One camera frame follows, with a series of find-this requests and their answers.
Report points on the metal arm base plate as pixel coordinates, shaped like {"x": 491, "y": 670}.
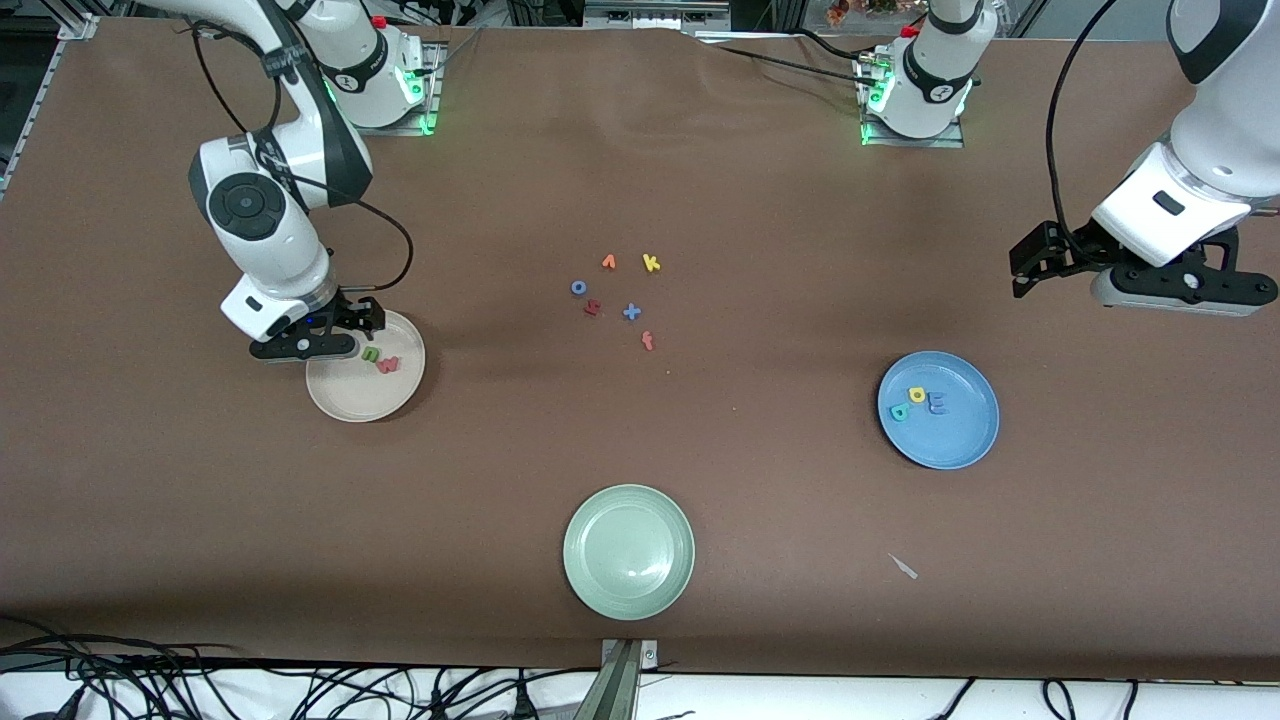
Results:
{"x": 400, "y": 128}
{"x": 915, "y": 142}

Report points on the orange background object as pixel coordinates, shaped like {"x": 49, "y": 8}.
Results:
{"x": 838, "y": 10}

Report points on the grey metal box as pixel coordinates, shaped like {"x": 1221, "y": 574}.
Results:
{"x": 655, "y": 12}

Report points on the pink letter w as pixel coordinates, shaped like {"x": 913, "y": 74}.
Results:
{"x": 388, "y": 365}

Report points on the aluminium mount post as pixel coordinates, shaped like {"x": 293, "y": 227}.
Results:
{"x": 620, "y": 690}

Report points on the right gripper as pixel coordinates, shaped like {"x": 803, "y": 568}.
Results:
{"x": 352, "y": 311}

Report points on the brown table cover sheet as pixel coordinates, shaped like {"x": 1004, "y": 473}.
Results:
{"x": 200, "y": 500}

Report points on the blue letter E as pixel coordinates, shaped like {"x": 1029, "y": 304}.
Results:
{"x": 938, "y": 403}

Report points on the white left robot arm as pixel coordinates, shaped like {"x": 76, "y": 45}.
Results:
{"x": 930, "y": 80}

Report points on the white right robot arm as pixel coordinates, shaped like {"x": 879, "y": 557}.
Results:
{"x": 290, "y": 250}

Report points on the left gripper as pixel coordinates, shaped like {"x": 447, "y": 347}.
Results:
{"x": 1078, "y": 250}

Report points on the green round plate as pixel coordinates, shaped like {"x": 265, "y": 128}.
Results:
{"x": 628, "y": 552}

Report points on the aluminium frame rail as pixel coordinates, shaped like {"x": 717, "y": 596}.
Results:
{"x": 52, "y": 80}

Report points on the blue round plate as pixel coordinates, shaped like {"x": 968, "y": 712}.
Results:
{"x": 950, "y": 440}

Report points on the beige round plate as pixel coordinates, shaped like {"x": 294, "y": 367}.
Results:
{"x": 360, "y": 395}

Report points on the white tape scrap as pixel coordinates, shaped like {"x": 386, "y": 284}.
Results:
{"x": 903, "y": 567}

